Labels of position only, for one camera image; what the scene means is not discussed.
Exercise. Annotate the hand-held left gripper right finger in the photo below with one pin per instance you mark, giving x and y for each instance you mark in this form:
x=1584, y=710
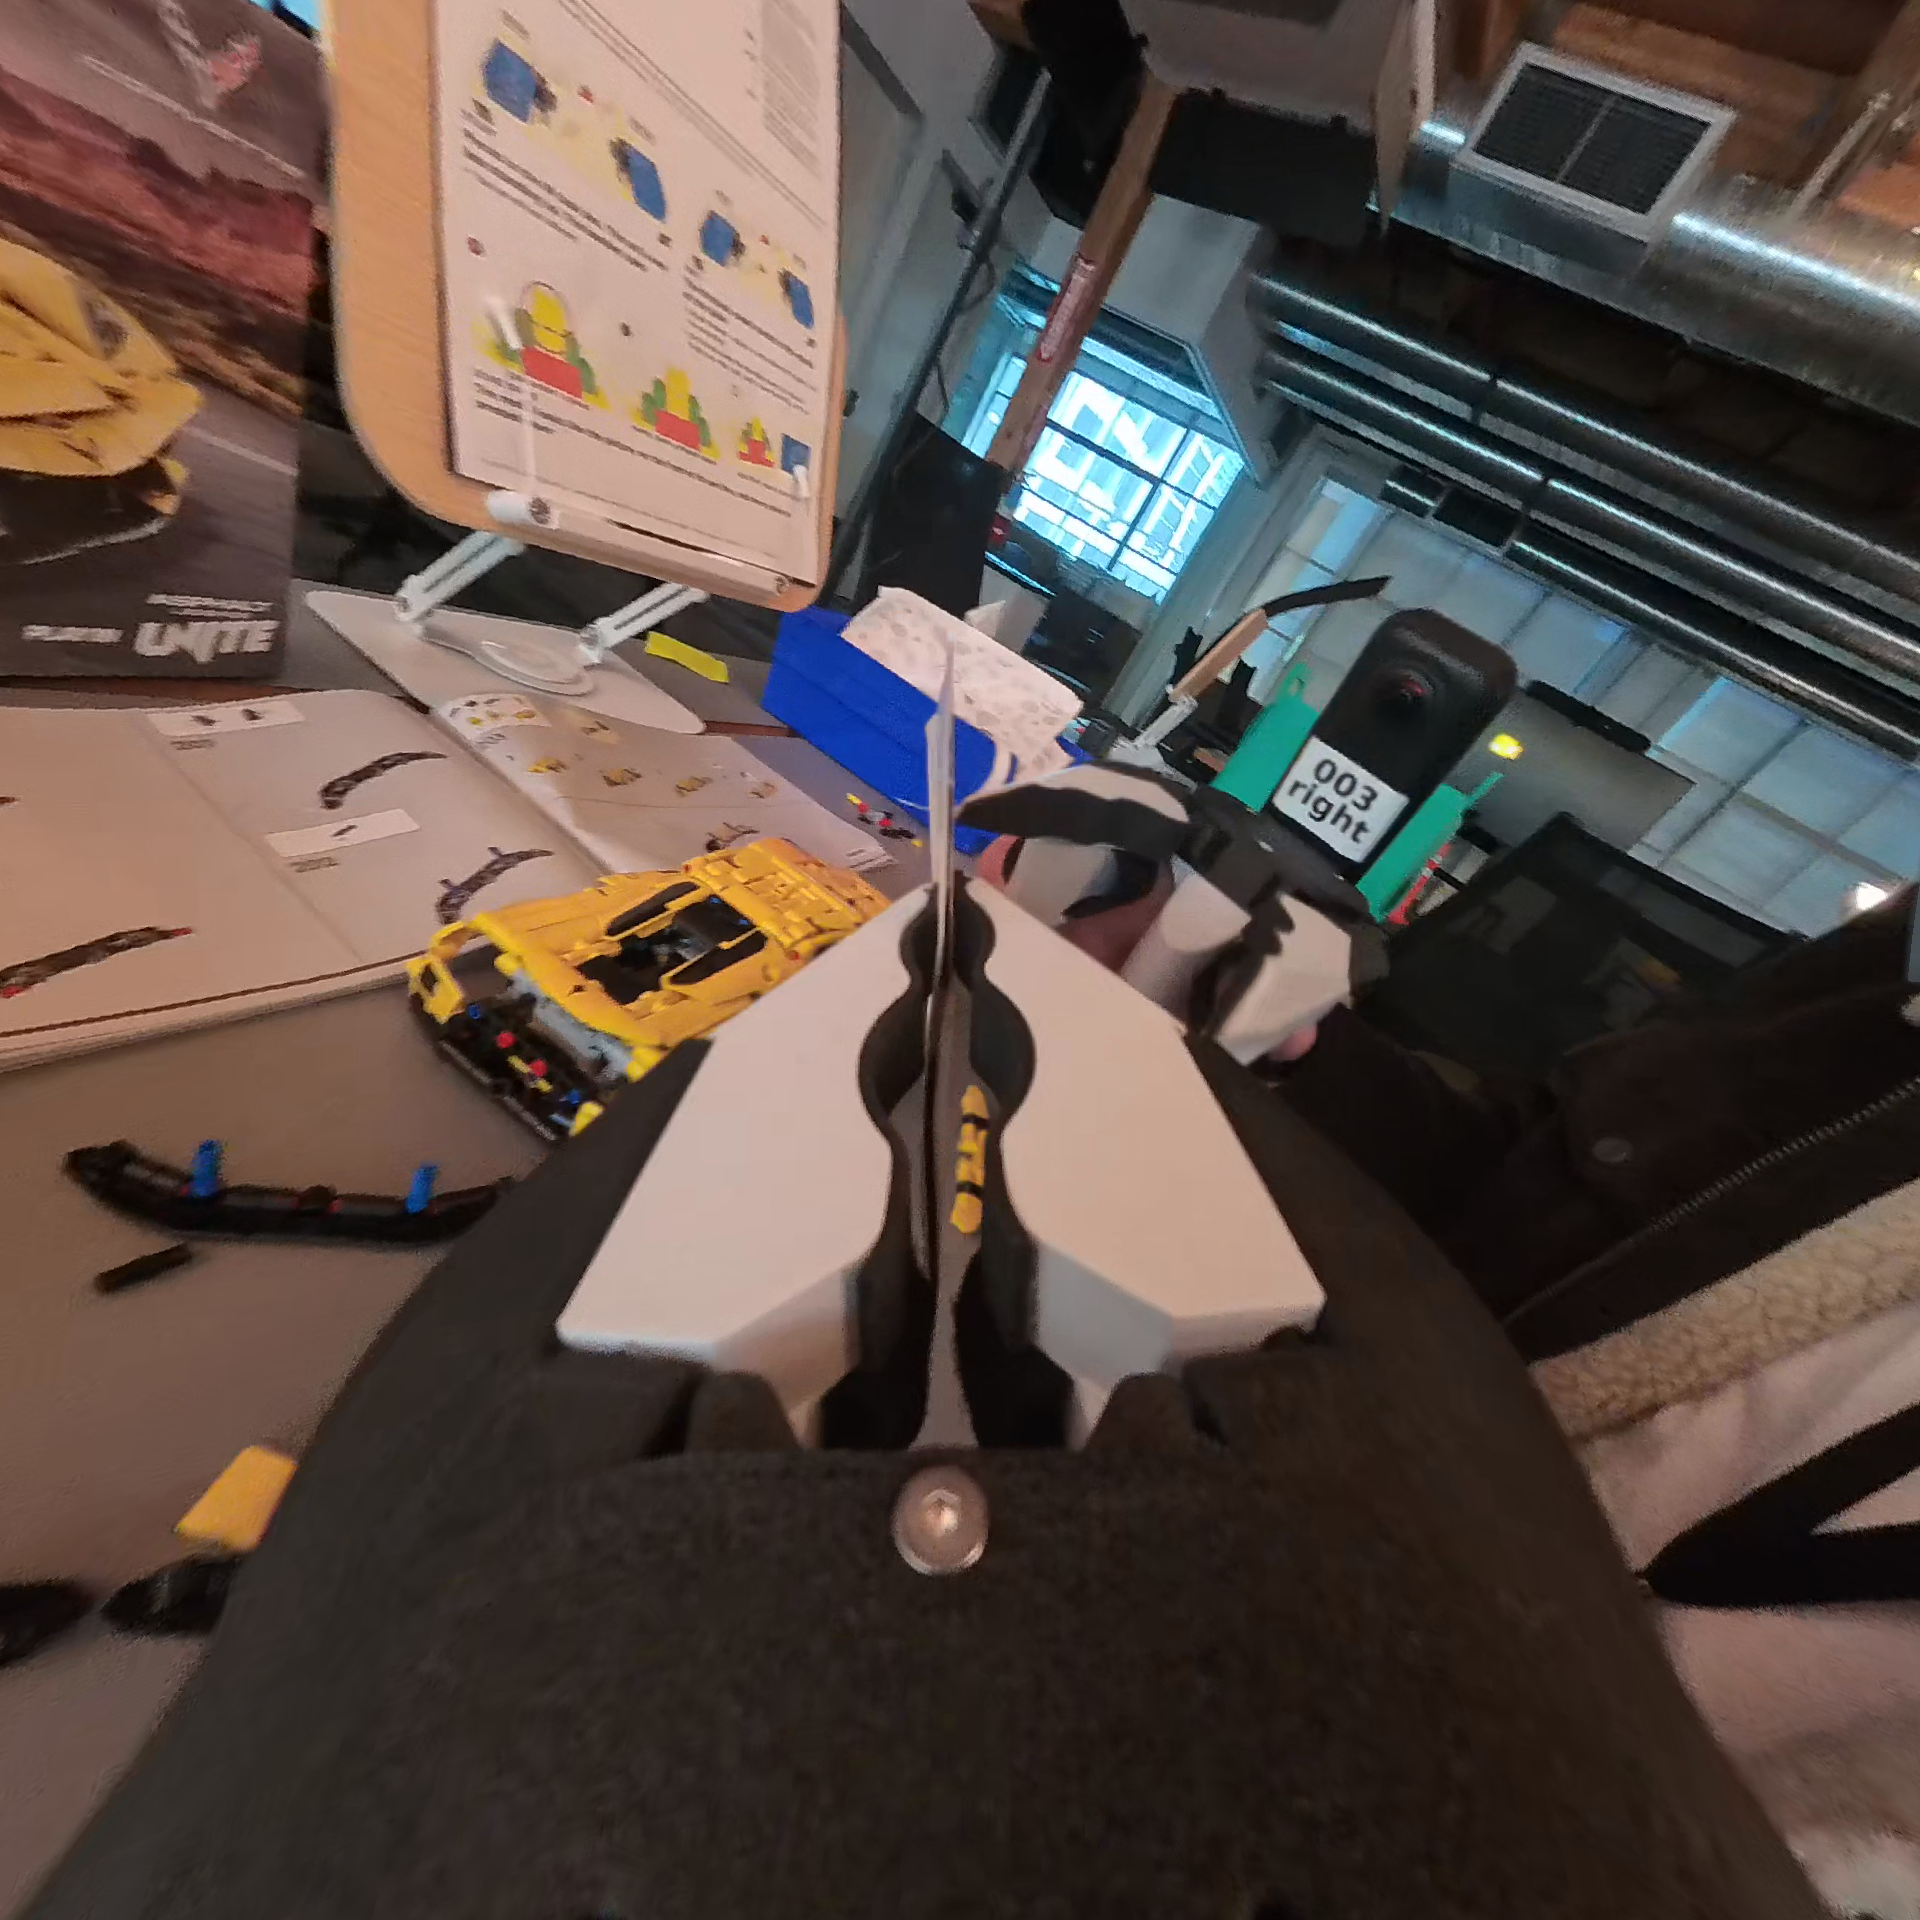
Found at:
x=1157, y=1199

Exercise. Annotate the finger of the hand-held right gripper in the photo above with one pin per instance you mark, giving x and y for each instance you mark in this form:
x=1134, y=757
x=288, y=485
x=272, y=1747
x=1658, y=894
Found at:
x=1124, y=775
x=1076, y=883

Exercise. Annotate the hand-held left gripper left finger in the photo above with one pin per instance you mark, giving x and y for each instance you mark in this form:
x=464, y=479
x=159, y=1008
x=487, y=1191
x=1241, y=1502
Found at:
x=733, y=1215

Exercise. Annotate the thin white sticker sheet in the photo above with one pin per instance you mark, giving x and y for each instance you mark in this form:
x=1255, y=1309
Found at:
x=944, y=782

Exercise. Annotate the yellow toy brick car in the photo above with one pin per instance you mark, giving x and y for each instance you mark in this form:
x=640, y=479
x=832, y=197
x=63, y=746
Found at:
x=604, y=978

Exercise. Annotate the person's right forearm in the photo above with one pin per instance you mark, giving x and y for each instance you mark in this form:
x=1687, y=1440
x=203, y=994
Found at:
x=1496, y=1136

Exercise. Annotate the grey desk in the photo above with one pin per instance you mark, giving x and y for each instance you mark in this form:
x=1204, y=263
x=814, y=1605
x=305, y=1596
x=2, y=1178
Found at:
x=228, y=1381

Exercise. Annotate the person's right hand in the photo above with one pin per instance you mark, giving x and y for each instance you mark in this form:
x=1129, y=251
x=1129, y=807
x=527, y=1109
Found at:
x=1116, y=934

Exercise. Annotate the patterned white paper sheet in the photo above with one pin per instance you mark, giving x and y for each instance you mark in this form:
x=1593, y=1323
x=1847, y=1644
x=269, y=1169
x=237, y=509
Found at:
x=1020, y=707

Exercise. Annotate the teal bag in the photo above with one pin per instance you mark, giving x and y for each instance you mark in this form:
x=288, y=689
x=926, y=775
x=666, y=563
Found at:
x=1264, y=746

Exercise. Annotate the wooden stick with black tip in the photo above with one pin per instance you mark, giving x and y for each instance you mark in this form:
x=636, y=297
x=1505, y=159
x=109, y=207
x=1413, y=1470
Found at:
x=1228, y=647

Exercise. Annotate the few small loose brick parts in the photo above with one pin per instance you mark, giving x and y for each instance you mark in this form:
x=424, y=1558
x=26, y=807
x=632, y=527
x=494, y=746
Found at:
x=884, y=819

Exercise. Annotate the blue plastic bin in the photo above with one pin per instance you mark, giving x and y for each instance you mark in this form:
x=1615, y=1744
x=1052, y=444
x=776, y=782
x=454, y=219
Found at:
x=841, y=719

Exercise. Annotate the black office chair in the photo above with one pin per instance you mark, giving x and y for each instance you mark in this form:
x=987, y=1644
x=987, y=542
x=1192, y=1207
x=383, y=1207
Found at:
x=1573, y=929

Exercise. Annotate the paned window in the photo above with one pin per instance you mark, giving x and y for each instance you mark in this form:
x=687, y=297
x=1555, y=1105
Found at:
x=1109, y=485

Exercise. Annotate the black monitor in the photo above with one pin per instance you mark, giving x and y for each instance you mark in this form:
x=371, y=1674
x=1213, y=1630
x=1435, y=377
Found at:
x=926, y=527

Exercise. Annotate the yellow tape strip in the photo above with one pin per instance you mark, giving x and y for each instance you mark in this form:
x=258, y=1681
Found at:
x=687, y=655

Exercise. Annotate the black brick strip blue pins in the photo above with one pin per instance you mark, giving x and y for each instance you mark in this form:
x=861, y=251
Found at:
x=269, y=1207

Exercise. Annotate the black overhead fixture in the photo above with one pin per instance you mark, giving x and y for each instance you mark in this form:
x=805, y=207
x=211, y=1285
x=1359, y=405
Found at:
x=1246, y=163

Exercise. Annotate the yellow brick panel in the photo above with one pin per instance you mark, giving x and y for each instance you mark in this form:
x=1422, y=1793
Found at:
x=237, y=1502

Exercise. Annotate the white air vent grille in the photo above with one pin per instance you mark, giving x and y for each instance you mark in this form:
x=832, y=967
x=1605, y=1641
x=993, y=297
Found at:
x=1589, y=136

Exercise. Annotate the black brick pin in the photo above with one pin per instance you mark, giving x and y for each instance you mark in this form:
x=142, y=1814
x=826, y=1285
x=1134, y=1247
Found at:
x=142, y=1272

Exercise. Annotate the white document stand base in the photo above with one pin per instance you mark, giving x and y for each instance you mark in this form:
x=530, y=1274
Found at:
x=494, y=655

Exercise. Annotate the large open instruction booklet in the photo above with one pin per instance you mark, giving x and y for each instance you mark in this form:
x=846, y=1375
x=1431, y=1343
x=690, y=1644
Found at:
x=178, y=898

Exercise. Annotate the black brick piece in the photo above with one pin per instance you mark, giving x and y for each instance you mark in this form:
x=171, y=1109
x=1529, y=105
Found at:
x=165, y=1596

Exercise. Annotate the printed instruction sheet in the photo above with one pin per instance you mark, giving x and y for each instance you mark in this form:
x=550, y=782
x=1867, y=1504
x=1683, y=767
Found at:
x=640, y=178

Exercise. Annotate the wooden document stand board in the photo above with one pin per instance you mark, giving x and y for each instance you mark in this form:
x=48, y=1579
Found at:
x=383, y=303

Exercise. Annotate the toy car set box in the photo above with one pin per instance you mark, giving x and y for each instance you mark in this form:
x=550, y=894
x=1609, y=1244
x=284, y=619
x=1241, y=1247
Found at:
x=151, y=224

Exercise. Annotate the wooden post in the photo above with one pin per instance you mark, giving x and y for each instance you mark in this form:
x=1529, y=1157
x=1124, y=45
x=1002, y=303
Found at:
x=1076, y=303

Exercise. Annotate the metal air duct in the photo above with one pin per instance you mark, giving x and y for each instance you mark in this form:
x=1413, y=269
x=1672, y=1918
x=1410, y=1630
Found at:
x=1795, y=289

